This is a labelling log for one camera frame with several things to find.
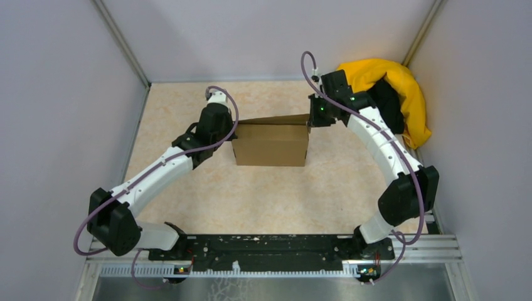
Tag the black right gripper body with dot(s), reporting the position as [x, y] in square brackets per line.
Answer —
[320, 115]

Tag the brown cardboard box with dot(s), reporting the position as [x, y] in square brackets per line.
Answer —
[280, 141]

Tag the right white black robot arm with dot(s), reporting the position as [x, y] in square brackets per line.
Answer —
[411, 186]

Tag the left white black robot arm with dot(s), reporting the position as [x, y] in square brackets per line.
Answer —
[112, 214]

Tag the yellow cloth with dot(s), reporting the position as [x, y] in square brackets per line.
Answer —
[363, 74]

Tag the black cloth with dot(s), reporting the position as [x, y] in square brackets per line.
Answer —
[387, 101]

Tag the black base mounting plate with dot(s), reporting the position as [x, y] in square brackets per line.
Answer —
[273, 253]

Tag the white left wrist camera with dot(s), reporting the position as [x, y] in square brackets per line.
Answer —
[217, 97]

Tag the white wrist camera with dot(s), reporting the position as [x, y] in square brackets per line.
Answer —
[217, 97]
[316, 79]

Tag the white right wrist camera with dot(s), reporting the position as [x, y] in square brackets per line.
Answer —
[316, 79]

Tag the aluminium frame rail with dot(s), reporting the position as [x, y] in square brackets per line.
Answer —
[427, 250]

